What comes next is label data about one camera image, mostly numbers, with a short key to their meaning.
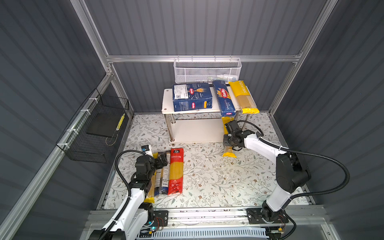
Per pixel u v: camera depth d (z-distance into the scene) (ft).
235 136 2.33
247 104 2.42
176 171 2.84
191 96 2.33
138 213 1.97
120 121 2.58
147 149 2.38
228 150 2.84
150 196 2.59
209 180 2.84
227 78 2.96
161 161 2.53
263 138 1.95
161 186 2.70
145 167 2.10
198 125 3.53
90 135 2.37
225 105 2.34
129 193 1.80
